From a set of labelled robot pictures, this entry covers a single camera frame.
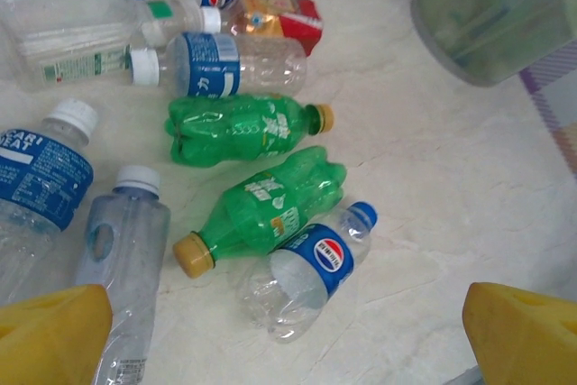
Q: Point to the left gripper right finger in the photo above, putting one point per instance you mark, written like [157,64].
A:
[527,344]

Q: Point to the bluish clear bottle white cap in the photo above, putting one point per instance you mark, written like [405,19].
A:
[126,259]

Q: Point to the Pocari Sweat bottle white cap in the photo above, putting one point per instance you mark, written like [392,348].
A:
[40,168]

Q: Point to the green Sprite bottle yellow cap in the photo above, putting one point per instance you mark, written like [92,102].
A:
[234,132]
[270,209]

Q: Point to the red gold label bottle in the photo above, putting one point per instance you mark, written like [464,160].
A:
[288,20]

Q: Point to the clear bottle green neck band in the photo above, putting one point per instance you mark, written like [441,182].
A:
[67,33]

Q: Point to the grey translucent waste bin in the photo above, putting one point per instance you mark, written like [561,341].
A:
[487,20]

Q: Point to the blue label bottle white cap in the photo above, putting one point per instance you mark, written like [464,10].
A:
[203,65]

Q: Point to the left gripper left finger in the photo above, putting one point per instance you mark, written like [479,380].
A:
[45,344]

